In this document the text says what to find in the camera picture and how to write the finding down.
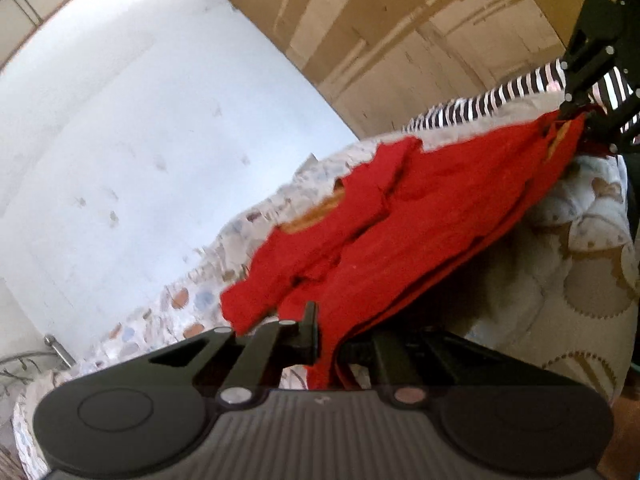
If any metal bed headboard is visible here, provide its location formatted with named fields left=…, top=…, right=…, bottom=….
left=0, top=334, right=76, bottom=387

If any polka dot quilt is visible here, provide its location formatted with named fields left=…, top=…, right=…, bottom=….
left=13, top=96, right=639, bottom=479

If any striped bed sheet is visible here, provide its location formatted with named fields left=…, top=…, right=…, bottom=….
left=402, top=58, right=637, bottom=132

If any red knitted sweater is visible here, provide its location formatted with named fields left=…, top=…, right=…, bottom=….
left=220, top=113, right=585, bottom=389

